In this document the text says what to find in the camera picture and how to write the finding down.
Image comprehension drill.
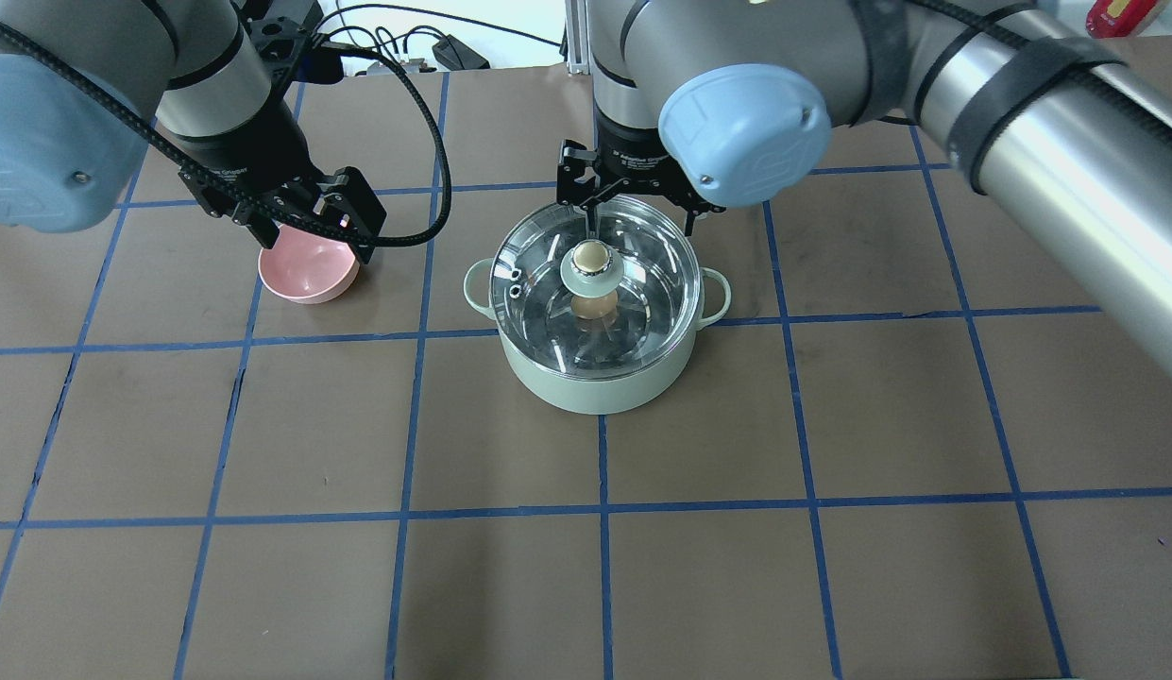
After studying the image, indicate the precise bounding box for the black power adapter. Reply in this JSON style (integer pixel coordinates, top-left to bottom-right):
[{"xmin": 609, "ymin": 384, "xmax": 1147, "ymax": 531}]
[{"xmin": 431, "ymin": 34, "xmax": 491, "ymax": 72}]

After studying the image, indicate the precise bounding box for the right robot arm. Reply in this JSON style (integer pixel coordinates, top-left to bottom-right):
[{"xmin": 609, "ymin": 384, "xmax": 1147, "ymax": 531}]
[{"xmin": 558, "ymin": 1, "xmax": 1172, "ymax": 379}]

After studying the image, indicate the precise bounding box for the beige egg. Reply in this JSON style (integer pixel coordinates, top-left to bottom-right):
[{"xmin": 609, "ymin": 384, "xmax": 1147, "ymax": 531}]
[{"xmin": 568, "ymin": 290, "xmax": 619, "ymax": 321}]

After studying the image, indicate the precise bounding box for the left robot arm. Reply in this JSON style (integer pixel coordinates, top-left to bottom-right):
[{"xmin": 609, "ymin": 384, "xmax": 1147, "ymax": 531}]
[{"xmin": 0, "ymin": 1, "xmax": 386, "ymax": 263}]

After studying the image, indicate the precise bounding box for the black braided cable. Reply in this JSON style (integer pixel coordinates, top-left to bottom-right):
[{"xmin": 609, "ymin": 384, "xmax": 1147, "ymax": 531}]
[{"xmin": 0, "ymin": 14, "xmax": 452, "ymax": 249}]

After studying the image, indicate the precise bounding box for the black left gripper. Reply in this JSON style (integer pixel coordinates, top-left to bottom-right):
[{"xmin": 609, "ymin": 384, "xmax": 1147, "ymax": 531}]
[{"xmin": 173, "ymin": 98, "xmax": 387, "ymax": 265}]

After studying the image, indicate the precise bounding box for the mint green electric pot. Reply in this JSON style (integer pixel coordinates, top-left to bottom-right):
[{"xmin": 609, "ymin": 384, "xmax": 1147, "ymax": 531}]
[{"xmin": 465, "ymin": 193, "xmax": 734, "ymax": 415}]

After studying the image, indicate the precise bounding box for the pink bowl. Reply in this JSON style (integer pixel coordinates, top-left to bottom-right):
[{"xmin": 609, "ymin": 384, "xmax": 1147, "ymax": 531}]
[{"xmin": 257, "ymin": 225, "xmax": 361, "ymax": 305}]

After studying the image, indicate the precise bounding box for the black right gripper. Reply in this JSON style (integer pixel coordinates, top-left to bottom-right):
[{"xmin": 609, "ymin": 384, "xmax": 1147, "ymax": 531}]
[{"xmin": 558, "ymin": 104, "xmax": 727, "ymax": 238}]

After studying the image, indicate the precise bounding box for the red yellow bottle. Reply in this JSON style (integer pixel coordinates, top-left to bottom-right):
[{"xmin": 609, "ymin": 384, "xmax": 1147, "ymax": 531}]
[{"xmin": 1083, "ymin": 0, "xmax": 1171, "ymax": 39}]

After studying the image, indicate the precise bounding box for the glass pot lid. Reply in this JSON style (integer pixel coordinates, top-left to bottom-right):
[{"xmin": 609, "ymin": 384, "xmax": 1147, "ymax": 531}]
[{"xmin": 490, "ymin": 193, "xmax": 706, "ymax": 382}]

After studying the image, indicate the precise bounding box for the aluminium frame post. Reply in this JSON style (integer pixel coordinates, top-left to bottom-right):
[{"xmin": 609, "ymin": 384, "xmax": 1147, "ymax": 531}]
[{"xmin": 563, "ymin": 0, "xmax": 593, "ymax": 75}]

